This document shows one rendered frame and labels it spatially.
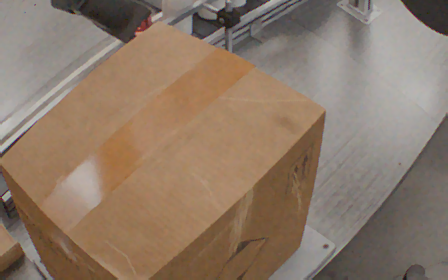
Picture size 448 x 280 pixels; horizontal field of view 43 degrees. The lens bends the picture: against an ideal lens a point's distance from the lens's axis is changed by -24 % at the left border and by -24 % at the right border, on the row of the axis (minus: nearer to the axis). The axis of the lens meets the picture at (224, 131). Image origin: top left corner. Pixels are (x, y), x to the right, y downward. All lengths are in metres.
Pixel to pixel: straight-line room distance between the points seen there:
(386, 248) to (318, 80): 0.92
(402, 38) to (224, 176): 0.77
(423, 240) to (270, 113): 1.38
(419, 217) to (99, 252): 1.58
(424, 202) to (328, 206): 1.15
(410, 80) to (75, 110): 0.71
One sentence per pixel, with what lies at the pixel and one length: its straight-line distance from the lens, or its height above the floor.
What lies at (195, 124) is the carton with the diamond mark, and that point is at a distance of 0.71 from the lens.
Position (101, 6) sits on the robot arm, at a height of 1.07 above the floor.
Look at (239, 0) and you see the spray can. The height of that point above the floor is 0.90.
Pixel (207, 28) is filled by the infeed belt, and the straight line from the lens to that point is 1.21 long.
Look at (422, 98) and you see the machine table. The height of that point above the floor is 0.83.
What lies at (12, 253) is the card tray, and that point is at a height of 0.85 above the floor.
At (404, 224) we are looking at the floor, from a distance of 2.06.
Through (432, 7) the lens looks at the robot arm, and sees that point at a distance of 0.44.
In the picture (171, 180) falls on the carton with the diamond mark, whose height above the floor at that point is 1.12.
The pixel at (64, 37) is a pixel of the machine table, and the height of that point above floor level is 0.83.
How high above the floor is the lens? 1.64
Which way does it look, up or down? 47 degrees down
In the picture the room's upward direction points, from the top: straight up
